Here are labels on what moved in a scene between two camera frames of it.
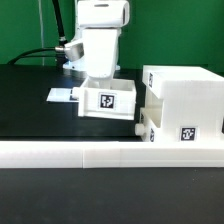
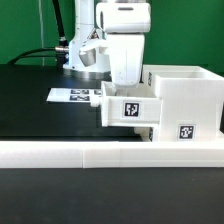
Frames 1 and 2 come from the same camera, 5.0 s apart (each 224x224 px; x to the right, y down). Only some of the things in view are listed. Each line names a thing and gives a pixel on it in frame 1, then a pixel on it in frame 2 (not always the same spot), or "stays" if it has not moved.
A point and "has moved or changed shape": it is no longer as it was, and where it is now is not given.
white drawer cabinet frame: (192, 102) stays
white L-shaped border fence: (97, 154) stays
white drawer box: (109, 98) has moved or changed shape
